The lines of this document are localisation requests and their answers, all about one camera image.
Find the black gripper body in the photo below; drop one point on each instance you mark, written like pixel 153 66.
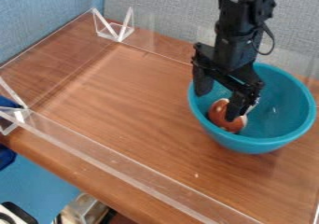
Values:
pixel 241 79

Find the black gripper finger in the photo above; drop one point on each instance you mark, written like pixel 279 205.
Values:
pixel 202 81
pixel 237 107

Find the brown toy mushroom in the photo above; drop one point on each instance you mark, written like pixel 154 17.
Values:
pixel 216 116

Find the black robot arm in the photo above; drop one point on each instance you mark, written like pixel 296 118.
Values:
pixel 225 63

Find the blue plastic bowl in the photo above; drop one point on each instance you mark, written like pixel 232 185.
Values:
pixel 279 120

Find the clear acrylic back barrier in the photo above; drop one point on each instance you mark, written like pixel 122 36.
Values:
pixel 170 38

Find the clear acrylic barrier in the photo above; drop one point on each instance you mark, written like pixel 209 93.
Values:
pixel 134 174
pixel 170 38

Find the clear acrylic front barrier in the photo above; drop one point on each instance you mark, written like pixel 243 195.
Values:
pixel 134 174

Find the blue cloth object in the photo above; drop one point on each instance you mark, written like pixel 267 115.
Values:
pixel 6 154

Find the black and white object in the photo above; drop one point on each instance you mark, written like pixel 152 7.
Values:
pixel 12 214

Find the clear acrylic corner bracket back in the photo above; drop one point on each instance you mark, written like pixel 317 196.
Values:
pixel 112 30

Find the clear acrylic corner bracket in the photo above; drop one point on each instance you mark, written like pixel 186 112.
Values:
pixel 112 30
pixel 20 113

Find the clear acrylic corner bracket front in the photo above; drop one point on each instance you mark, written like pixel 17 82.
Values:
pixel 20 113

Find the grey metal frame below table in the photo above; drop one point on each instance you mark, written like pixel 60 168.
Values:
pixel 84 210

